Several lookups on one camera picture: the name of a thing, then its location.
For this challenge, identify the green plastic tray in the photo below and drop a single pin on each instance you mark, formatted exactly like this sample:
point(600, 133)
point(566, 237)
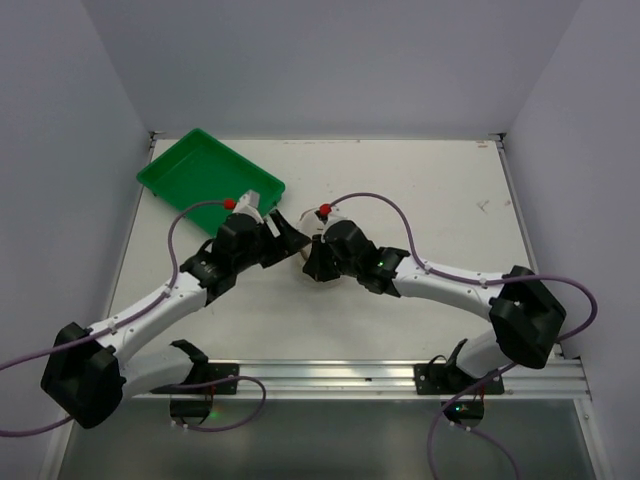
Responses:
point(200, 168)

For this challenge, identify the front aluminium mounting rail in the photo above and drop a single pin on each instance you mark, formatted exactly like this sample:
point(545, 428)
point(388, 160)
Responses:
point(387, 380)

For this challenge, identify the white round mesh laundry bag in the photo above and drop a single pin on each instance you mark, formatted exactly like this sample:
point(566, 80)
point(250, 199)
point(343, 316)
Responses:
point(309, 225)

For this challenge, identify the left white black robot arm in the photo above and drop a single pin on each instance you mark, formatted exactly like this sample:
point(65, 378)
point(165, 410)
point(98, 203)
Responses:
point(93, 369)

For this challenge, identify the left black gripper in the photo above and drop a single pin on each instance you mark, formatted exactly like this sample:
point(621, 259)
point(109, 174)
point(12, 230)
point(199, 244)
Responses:
point(272, 238)

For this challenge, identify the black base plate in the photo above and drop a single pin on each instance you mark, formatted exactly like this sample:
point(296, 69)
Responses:
point(471, 363)
point(203, 371)

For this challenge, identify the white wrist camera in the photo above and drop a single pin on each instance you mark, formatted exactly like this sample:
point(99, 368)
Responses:
point(328, 215)
point(248, 205)

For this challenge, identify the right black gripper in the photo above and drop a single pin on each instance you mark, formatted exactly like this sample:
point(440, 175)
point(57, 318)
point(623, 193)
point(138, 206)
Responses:
point(318, 257)

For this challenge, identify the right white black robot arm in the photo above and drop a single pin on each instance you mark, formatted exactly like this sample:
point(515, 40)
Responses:
point(525, 317)

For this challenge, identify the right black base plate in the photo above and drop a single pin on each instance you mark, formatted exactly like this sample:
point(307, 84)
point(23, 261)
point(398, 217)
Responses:
point(471, 363)

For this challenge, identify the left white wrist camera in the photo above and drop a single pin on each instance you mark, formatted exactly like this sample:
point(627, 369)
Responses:
point(248, 205)

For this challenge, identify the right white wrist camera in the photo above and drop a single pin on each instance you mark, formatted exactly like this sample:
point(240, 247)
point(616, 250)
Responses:
point(328, 215)

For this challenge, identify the right aluminium table edge rail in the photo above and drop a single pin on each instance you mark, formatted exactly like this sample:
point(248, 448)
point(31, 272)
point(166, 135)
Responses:
point(498, 140)

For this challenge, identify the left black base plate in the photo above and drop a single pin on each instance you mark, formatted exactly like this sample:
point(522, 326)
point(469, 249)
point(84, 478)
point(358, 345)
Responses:
point(203, 371)

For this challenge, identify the aluminium table edge rail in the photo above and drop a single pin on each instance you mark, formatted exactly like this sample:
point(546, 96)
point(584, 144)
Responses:
point(498, 140)
point(154, 136)

